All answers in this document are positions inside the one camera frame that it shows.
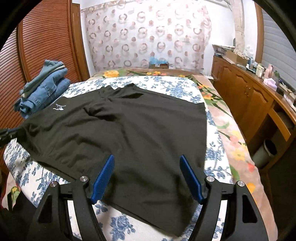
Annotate black pants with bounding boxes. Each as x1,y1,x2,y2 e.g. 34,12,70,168
18,84,207,236

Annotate orange floral bed cover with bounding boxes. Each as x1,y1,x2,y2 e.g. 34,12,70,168
92,69,278,240

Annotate blue floral white blanket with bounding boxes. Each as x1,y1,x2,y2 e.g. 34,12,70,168
4,76,233,240

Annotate folded light blue jeans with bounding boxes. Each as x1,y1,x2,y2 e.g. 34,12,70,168
20,60,68,98

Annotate long wooden dresser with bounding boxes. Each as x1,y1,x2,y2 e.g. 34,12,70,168
211,56,295,172

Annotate wooden louvered wardrobe door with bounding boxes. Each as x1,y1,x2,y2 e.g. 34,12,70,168
1,1,90,128

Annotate cardboard box with blue items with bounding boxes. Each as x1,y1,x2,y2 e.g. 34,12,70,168
149,56,170,69

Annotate pink tissue box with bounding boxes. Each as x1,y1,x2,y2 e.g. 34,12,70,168
263,78,278,91

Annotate cardboard box on dresser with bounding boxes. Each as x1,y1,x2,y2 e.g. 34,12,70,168
225,50,249,66

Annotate pink bottle on dresser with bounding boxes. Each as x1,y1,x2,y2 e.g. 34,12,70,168
264,64,273,78

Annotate circle patterned curtain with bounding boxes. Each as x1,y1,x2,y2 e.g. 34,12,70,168
81,1,212,72

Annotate grey roller shutter window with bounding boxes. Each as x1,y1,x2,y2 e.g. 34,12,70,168
262,10,296,89

